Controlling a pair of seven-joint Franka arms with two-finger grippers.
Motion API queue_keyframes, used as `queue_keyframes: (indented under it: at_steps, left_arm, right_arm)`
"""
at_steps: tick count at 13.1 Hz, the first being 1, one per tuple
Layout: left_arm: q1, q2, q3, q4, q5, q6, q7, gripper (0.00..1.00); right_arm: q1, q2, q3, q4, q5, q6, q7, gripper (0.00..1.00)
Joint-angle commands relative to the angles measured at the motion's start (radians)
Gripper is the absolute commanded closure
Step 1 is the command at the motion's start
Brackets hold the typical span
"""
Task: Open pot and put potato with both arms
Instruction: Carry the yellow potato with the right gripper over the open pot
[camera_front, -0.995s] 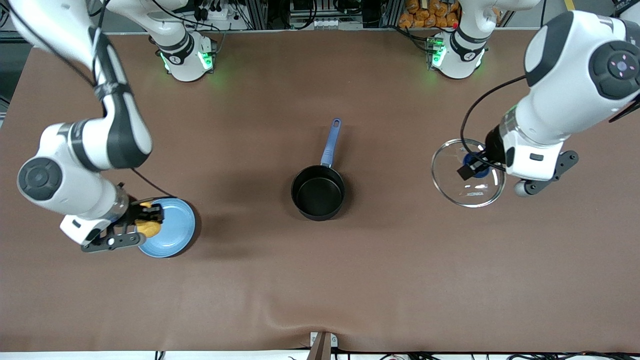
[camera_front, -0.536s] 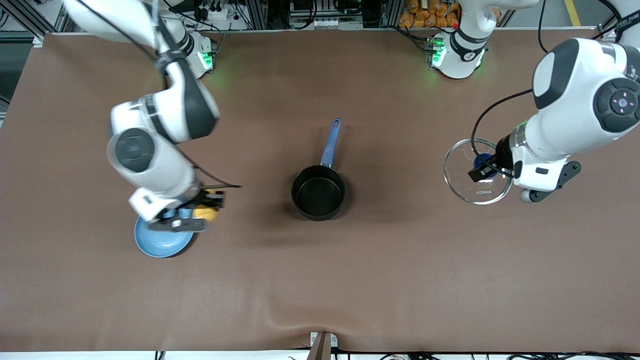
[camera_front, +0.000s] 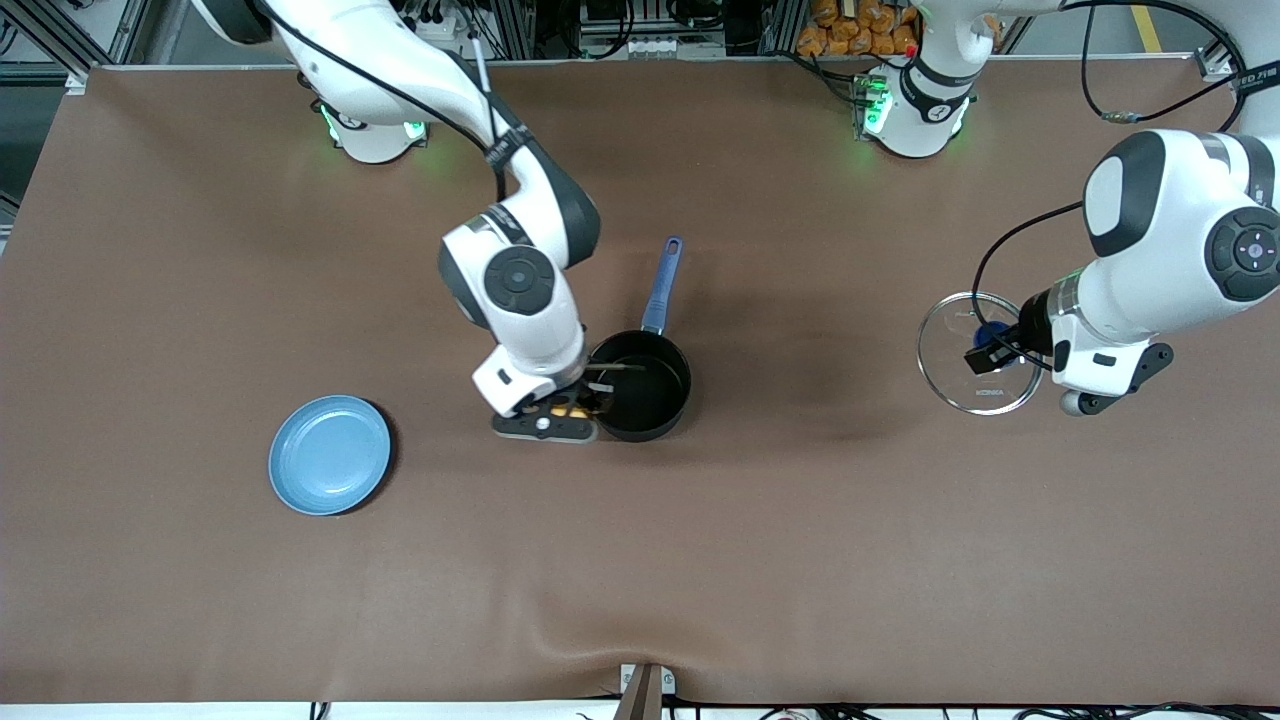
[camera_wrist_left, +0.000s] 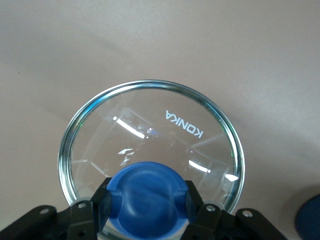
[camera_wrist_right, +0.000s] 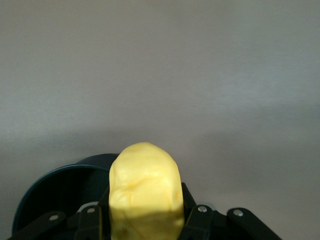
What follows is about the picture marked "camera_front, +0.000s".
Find pile of orange bags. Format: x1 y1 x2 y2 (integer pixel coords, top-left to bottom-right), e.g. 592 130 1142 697
797 0 923 58

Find metal table clamp bracket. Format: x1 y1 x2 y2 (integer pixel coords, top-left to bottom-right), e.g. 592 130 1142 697
619 662 677 720

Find black pot with blue handle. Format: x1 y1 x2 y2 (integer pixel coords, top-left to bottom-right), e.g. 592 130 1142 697
585 236 693 443

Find aluminium frame profile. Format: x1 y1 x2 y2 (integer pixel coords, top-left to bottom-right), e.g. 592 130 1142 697
0 0 151 96
1195 0 1280 83

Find white socket strip black plugs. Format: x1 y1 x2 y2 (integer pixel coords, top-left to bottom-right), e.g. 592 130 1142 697
400 0 473 43

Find glass lid with blue knob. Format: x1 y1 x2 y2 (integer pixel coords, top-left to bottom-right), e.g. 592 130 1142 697
917 291 1046 416

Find brown table mat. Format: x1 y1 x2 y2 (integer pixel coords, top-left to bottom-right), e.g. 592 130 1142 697
0 60 1280 707

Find white power strip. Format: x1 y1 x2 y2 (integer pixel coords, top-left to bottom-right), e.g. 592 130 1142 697
583 35 663 59

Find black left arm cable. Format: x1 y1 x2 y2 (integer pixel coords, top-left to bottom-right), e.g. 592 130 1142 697
970 0 1280 373

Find blue plate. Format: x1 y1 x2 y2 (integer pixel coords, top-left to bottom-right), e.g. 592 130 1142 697
267 394 393 517

